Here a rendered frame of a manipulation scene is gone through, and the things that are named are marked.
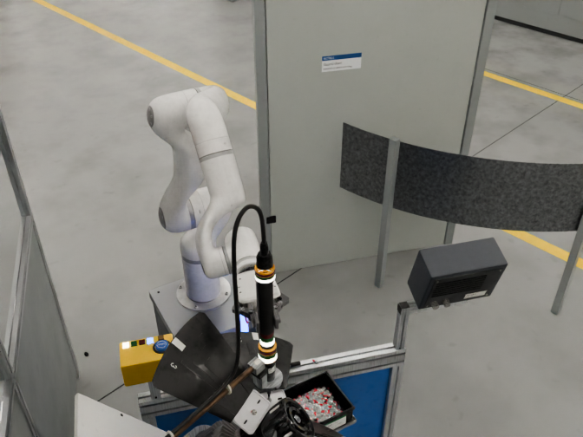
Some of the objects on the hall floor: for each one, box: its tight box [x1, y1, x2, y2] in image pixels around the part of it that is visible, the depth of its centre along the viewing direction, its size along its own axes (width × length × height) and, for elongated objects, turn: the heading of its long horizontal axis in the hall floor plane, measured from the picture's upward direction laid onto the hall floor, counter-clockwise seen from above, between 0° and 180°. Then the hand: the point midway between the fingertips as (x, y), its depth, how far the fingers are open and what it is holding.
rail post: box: [381, 365, 403, 437], centre depth 249 cm, size 4×4×78 cm
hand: (265, 320), depth 146 cm, fingers closed on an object, 4 cm apart
